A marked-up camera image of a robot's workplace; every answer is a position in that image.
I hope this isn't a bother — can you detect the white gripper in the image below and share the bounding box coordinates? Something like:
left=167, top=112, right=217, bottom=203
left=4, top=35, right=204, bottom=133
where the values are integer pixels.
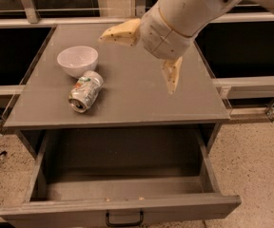
left=99, top=3, right=192, bottom=94

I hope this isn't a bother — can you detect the black drawer handle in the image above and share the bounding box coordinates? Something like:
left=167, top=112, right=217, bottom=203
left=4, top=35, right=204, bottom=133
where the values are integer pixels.
left=105, top=210, right=145, bottom=228

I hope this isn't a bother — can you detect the white ceramic bowl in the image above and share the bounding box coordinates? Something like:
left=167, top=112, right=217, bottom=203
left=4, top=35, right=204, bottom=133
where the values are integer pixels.
left=57, top=46, right=99, bottom=78

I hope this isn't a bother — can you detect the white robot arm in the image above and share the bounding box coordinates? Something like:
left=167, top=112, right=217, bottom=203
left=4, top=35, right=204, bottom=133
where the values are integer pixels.
left=99, top=0, right=274, bottom=94

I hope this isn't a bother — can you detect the grey cabinet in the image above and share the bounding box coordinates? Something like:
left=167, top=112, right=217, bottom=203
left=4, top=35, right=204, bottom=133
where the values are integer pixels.
left=5, top=24, right=229, bottom=154

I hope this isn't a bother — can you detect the crushed 7up can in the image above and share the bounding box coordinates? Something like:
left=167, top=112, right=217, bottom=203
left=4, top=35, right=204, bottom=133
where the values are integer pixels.
left=68, top=70, right=104, bottom=113

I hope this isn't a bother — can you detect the metal railing frame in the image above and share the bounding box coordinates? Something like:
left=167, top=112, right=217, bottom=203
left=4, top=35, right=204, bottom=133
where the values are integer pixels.
left=0, top=0, right=274, bottom=125

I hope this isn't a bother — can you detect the open grey top drawer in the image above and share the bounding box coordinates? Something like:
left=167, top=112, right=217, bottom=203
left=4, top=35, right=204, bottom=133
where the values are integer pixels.
left=0, top=129, right=241, bottom=228

